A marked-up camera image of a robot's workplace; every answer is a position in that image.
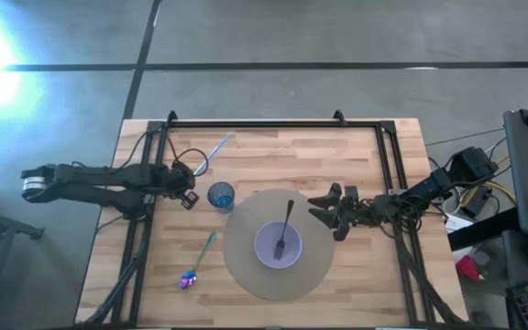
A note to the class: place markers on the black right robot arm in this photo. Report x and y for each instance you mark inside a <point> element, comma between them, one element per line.
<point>429,185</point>

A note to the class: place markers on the round beige placemat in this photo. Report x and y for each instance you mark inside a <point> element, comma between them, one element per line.
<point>245,275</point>

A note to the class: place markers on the black fork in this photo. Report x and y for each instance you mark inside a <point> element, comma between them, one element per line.
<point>279,249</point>

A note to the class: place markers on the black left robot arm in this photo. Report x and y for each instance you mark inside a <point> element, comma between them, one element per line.
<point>99,176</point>

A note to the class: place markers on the blue drinking straw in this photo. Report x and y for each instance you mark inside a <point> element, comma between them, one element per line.
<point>213,151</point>

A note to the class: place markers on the black power box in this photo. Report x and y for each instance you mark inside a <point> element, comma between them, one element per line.
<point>477,204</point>

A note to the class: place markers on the pale lilac bowl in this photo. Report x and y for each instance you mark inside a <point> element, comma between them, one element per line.
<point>264,252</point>

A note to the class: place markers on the red item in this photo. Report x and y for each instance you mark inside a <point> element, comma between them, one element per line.
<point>466,268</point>

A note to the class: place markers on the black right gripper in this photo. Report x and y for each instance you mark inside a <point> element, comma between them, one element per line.
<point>355,211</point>

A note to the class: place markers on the iridescent purple spoon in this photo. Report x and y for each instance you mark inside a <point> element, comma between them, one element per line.
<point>187,279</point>

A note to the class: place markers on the white paper sheet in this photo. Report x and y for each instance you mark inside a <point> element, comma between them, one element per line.
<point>456,223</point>

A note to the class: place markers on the black metal table frame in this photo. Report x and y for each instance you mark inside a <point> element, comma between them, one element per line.
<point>268,124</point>

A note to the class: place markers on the blue glass cup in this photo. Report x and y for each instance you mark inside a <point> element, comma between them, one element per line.
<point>221,197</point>

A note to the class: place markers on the black beam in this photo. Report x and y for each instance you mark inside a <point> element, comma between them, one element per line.
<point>484,229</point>

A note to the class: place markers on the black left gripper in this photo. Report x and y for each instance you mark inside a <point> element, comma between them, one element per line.
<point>181,181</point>

